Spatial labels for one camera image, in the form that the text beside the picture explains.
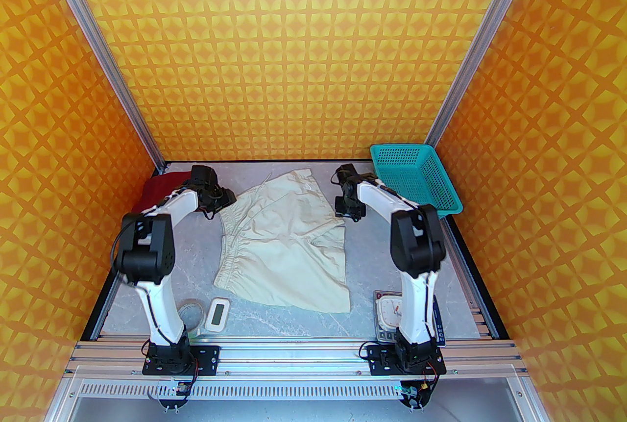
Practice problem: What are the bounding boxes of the dark red t-shirt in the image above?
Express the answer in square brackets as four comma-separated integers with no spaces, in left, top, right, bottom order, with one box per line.
[141,173,193,213]

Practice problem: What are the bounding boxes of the cream fabric shorts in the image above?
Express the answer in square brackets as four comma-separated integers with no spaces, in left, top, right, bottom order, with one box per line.
[213,169,352,314]

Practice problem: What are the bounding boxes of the teal plastic laundry basket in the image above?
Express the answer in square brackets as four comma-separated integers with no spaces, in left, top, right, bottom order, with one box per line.
[370,143,463,220]

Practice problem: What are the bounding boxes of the white analog clock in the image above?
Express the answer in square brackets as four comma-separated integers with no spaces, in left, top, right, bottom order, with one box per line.
[375,295,403,327]

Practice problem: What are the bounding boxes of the white digital timer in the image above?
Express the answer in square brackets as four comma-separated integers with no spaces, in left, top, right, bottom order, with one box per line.
[203,298,231,332]

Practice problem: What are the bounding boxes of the round clear tape roll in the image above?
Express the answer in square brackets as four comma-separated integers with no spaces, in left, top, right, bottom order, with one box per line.
[176,300,205,331]

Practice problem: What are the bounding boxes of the small circuit board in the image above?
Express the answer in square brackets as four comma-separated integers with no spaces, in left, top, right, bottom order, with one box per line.
[158,378,197,411]
[396,380,433,411]

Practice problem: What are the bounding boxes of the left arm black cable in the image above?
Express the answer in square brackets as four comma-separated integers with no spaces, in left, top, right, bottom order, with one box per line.
[111,219,138,286]

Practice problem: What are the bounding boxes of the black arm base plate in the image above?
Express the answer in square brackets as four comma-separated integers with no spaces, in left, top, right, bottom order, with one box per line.
[366,344,447,375]
[142,344,220,375]

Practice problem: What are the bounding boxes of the aluminium frame rail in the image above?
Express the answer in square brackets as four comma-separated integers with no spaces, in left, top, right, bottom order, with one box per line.
[64,337,527,379]

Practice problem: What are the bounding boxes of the slotted metal cable tray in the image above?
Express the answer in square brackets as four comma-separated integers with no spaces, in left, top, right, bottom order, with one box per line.
[73,378,532,403]

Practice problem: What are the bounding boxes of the aluminium frame post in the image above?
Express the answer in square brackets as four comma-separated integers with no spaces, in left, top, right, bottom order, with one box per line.
[24,0,168,172]
[425,0,554,147]

